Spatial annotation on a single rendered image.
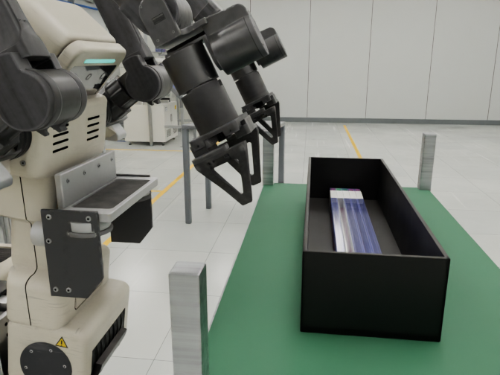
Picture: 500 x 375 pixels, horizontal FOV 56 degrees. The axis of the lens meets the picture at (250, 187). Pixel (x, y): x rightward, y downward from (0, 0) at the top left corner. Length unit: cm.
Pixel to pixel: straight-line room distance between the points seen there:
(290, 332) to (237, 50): 36
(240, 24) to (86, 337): 64
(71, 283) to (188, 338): 45
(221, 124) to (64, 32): 34
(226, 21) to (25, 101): 27
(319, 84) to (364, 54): 106
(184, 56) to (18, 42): 21
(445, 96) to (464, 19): 146
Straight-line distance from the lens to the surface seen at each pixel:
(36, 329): 99
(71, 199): 87
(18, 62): 66
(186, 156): 366
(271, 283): 74
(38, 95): 65
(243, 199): 58
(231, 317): 65
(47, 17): 84
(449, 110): 1036
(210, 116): 59
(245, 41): 58
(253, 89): 101
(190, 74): 59
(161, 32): 59
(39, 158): 83
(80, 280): 87
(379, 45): 1002
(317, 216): 101
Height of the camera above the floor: 129
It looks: 15 degrees down
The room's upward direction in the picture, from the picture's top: straight up
